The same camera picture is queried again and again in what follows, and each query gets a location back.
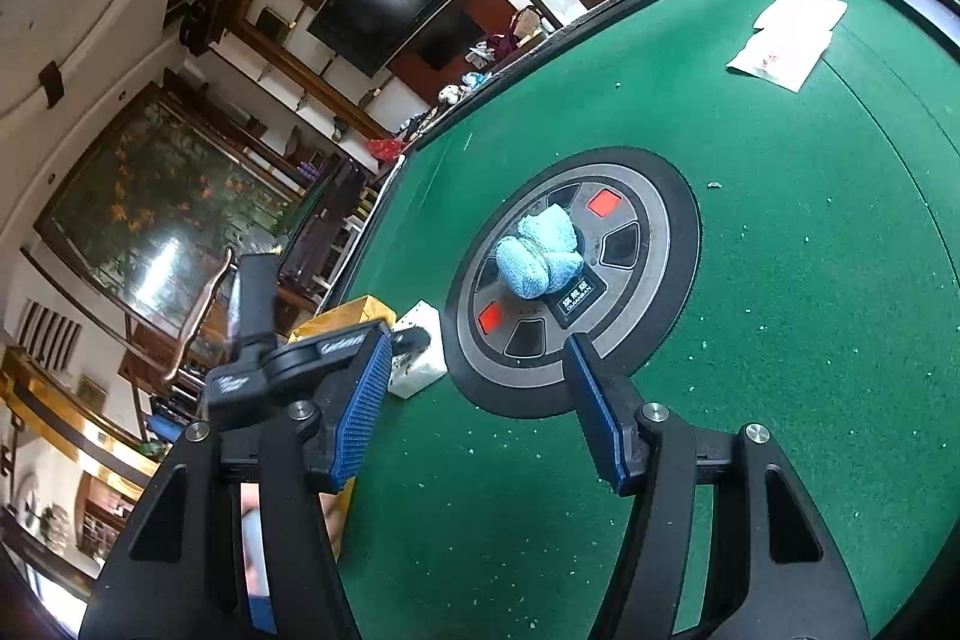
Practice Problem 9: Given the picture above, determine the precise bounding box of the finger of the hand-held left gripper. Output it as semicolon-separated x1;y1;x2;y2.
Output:
390;326;434;357

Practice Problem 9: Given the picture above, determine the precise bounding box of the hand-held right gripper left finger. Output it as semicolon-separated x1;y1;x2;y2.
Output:
79;326;396;640

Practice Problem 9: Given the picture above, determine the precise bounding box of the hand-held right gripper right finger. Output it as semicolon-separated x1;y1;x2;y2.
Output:
562;332;872;640

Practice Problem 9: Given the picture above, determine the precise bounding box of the blue knit cloth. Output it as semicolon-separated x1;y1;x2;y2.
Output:
495;203;584;301

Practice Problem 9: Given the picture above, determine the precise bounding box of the person's left forearm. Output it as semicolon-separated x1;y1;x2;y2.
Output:
240;486;347;615

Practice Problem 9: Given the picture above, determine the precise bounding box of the curved wooden armchair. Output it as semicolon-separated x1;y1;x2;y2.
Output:
120;246;301;401

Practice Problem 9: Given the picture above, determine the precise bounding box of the black side table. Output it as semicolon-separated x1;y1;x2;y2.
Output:
277;156;391;296

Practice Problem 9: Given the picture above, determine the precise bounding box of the round table control panel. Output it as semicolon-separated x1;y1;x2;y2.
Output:
442;145;702;420

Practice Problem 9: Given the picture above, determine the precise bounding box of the framed floral picture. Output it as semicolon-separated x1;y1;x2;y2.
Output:
34;85;301;326

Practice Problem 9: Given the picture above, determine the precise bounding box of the white air vent grille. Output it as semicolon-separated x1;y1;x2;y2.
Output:
16;299;83;375

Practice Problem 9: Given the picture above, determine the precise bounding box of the wooden display cabinet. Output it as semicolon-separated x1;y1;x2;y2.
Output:
0;347;162;566

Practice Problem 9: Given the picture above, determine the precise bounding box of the dark wood television cabinet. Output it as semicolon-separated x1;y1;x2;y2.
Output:
390;2;488;79

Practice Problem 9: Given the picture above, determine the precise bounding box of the dark red bag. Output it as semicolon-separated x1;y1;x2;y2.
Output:
487;6;545;58

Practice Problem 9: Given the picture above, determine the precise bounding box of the white paper packet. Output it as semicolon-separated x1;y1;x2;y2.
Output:
724;0;848;92

